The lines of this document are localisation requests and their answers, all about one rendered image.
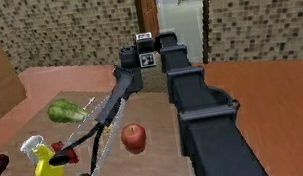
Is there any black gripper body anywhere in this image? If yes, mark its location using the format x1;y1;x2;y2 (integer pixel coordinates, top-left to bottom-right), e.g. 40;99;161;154
84;44;149;128

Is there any red apple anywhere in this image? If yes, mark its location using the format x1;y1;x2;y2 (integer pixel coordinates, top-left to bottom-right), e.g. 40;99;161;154
118;121;150;157

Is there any yellow spray bottle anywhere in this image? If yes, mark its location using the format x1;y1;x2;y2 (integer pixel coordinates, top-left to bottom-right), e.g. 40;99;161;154
30;140;66;176

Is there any white cup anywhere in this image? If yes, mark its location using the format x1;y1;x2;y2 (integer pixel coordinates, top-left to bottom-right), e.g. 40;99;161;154
18;133;50;167

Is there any green lettuce head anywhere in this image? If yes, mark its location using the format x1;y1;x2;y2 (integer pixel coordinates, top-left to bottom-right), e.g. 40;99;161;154
44;95;90;127

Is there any brown wooden room door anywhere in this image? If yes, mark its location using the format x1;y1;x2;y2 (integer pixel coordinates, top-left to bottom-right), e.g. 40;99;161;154
134;0;163;40

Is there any silver fork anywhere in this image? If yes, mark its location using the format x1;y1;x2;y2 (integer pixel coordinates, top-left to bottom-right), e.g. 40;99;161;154
60;96;103;145

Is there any brown wooden table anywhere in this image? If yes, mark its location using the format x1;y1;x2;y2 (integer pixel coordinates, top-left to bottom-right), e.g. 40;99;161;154
0;72;196;176

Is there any silver knife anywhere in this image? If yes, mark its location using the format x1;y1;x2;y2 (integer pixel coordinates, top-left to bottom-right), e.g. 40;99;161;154
78;97;139;176

